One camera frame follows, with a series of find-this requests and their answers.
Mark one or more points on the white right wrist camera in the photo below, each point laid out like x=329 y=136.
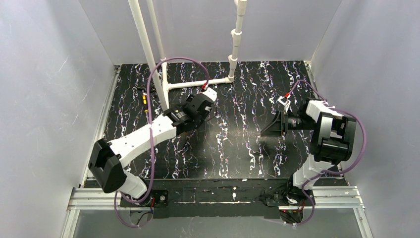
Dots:
x=285 y=102

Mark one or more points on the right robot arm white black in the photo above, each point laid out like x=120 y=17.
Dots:
x=331 y=143

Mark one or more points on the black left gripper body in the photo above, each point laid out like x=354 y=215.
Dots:
x=203 y=109

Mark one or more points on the white PVC pipe frame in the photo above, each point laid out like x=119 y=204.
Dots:
x=190 y=33

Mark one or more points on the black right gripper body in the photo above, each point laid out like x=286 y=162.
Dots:
x=284 y=122

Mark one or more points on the aluminium front rail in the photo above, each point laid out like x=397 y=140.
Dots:
x=216 y=201

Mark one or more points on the yellow black screwdriver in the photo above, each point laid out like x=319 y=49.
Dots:
x=145 y=102

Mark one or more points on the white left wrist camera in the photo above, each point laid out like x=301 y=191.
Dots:
x=211 y=94

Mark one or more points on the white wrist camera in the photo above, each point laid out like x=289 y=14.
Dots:
x=285 y=102
x=211 y=94

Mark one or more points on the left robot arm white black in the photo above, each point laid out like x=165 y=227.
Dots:
x=108 y=159

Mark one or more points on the black small tool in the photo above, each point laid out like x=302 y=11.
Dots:
x=144 y=89

